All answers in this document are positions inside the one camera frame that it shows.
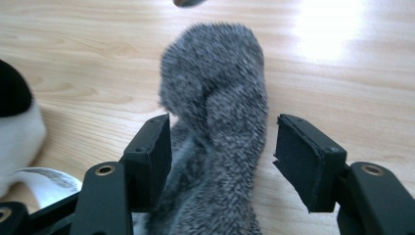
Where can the panda plush toy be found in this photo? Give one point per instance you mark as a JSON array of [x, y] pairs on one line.
[[16, 137]]

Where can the dark round table grommet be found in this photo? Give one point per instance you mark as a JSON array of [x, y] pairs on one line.
[[189, 2]]

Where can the grey fuzzy cloth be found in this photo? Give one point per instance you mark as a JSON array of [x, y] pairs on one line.
[[215, 98]]

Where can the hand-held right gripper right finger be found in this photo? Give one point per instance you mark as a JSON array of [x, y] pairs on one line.
[[306, 160]]

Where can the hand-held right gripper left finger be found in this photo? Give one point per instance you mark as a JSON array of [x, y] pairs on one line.
[[153, 156]]

